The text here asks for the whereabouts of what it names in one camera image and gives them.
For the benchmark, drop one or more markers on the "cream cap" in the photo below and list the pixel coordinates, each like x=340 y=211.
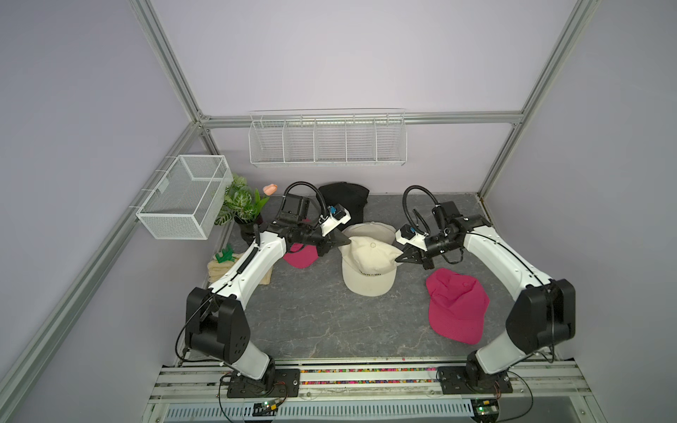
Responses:
x=368 y=266
x=376 y=230

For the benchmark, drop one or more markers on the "black cap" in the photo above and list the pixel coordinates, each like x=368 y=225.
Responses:
x=352 y=196

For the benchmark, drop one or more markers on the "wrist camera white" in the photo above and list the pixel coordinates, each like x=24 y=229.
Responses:
x=409 y=235
x=337 y=215

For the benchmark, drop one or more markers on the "green circuit board left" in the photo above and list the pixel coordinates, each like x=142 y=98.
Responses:
x=266 y=409

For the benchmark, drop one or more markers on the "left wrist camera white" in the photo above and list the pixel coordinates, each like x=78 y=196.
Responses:
x=337 y=215

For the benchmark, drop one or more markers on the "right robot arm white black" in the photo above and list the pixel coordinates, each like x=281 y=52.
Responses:
x=543 y=313

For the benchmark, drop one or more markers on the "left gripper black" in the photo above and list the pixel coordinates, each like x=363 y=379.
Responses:
x=336 y=239

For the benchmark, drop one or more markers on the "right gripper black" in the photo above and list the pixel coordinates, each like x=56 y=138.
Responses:
x=415 y=256

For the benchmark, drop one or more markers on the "green artificial plant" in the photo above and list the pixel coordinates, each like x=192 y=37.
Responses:
x=241 y=202

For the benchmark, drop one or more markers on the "small green toy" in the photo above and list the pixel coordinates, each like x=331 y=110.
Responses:
x=225 y=255

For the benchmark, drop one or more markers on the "white slotted cable duct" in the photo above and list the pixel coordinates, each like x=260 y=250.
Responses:
x=298 y=411

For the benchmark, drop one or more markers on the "white wire cube basket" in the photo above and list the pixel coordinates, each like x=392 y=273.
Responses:
x=185 y=203

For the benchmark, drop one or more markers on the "green circuit board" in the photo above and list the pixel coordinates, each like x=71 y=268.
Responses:
x=266 y=409
x=485 y=410

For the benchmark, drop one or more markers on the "black plant pot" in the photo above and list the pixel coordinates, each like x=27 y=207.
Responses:
x=248 y=228

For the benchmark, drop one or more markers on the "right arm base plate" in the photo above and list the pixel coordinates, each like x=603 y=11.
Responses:
x=456 y=380

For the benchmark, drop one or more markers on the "pink cap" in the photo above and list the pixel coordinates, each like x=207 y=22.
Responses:
x=457 y=307
x=301 y=256

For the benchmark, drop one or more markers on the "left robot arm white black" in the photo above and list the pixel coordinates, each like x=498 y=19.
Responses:
x=216 y=324

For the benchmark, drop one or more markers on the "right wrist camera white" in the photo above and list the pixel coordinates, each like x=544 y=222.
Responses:
x=409 y=235

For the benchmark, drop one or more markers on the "pink tulip flower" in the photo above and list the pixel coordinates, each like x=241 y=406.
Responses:
x=270 y=189

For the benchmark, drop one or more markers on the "long white wire shelf basket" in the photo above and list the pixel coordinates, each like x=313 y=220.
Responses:
x=328 y=137

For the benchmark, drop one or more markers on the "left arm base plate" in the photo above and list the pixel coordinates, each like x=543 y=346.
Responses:
x=278 y=383

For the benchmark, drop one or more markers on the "green circuit board right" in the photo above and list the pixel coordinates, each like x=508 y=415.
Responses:
x=485 y=410

